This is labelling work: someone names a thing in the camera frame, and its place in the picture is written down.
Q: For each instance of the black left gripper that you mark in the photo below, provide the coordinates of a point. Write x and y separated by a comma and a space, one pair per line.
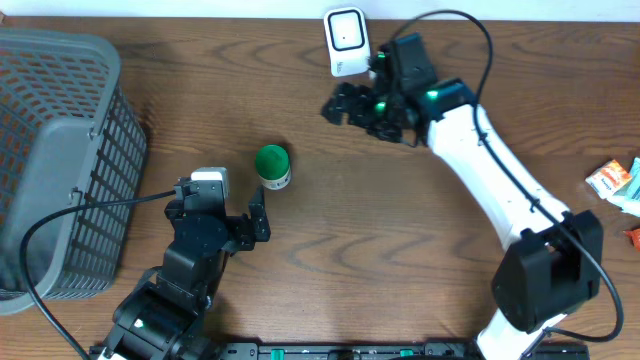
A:
246, 234

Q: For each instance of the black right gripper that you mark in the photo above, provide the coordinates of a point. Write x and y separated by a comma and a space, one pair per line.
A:
354, 114

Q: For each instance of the green lid white jar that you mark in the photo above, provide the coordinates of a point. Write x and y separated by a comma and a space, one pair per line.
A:
273, 167

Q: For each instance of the orange tissue pack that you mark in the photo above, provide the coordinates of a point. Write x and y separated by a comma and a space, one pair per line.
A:
608, 179

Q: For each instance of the teal wet wipes pack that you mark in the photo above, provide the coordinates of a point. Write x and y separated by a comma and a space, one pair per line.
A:
628, 197

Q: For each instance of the red snack package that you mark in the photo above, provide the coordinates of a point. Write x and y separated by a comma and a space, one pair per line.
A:
634, 237

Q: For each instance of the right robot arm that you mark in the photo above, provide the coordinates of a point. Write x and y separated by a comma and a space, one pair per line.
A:
552, 261

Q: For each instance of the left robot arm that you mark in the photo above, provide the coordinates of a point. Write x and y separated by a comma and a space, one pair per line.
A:
163, 317

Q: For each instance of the white barcode scanner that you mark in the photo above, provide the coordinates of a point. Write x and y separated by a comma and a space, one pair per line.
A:
347, 41

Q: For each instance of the grey plastic mesh basket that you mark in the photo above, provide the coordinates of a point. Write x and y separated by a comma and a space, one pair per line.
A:
72, 153

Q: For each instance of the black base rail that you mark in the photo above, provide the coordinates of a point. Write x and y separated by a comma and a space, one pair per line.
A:
430, 350

